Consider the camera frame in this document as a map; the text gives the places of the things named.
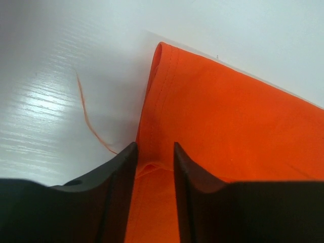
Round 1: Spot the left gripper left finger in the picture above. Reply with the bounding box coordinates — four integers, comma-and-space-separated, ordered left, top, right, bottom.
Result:
1, 142, 138, 242

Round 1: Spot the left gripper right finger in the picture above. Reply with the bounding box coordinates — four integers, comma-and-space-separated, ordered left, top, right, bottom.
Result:
174, 143, 323, 242

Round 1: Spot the orange t shirt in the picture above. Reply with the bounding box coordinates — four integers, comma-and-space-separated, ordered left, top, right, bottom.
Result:
126, 42, 323, 242

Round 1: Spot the loose orange thread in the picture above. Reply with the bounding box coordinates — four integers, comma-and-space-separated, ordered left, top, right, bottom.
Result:
75, 72, 117, 155

